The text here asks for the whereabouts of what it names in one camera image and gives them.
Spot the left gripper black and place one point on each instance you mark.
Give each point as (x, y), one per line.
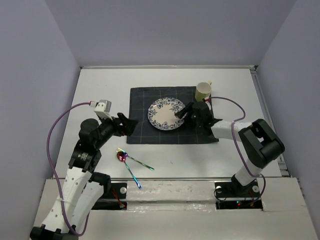
(128, 125)

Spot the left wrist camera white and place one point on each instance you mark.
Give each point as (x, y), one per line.
(102, 109)

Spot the aluminium rail front edge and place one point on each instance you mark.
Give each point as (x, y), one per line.
(184, 179)

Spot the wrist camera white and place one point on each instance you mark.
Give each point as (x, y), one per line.
(208, 102)
(102, 109)

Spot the aluminium rail edge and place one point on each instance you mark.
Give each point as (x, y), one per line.
(184, 179)
(262, 101)

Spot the dark checked cloth napkin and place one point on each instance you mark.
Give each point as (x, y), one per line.
(140, 100)

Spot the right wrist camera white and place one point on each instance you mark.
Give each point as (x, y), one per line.
(208, 102)

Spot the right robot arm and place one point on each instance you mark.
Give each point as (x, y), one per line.
(256, 142)

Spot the blue floral plate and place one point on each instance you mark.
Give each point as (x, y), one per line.
(161, 113)

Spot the pale yellow paper cup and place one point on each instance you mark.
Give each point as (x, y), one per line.
(203, 90)

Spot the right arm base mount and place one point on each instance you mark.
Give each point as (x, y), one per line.
(230, 198)

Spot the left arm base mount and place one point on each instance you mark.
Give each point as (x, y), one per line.
(114, 200)

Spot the aluminium rail right edge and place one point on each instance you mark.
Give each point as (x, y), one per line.
(262, 101)

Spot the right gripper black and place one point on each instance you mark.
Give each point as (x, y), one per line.
(182, 112)

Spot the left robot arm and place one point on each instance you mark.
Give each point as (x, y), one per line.
(83, 186)

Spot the iridescent fork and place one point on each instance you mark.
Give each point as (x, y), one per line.
(123, 155)

